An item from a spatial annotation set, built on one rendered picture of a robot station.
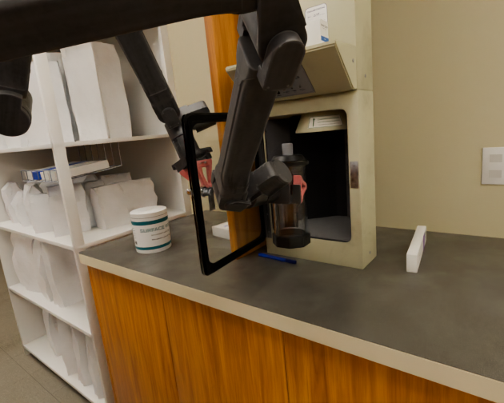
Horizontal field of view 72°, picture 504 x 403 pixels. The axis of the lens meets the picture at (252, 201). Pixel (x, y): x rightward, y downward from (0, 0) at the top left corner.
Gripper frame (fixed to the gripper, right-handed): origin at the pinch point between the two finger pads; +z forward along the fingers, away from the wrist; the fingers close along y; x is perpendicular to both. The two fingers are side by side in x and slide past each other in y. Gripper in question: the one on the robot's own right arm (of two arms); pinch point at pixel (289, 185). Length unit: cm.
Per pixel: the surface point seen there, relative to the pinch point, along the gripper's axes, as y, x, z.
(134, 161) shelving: 144, -7, 59
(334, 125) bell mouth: -8.5, -15.3, 11.4
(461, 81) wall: -35, -27, 48
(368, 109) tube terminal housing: -16.7, -18.8, 13.9
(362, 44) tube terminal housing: -16.5, -34.4, 10.1
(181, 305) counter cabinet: 30.1, 34.7, -13.7
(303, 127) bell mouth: 0.3, -15.5, 10.2
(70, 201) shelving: 101, 8, -6
